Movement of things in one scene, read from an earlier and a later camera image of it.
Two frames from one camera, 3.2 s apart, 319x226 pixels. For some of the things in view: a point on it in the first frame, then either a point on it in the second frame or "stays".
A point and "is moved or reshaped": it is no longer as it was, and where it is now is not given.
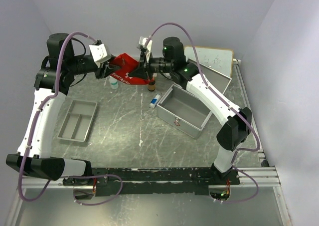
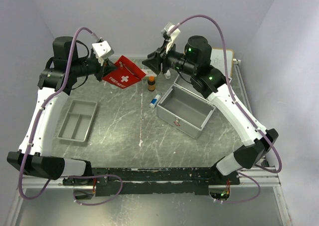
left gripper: (107, 70) stays
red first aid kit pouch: (127, 64) is moved or reshaped
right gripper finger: (141, 73) to (154, 61)
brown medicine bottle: (151, 86) stays
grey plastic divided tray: (77, 123) stays
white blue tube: (155, 101) stays
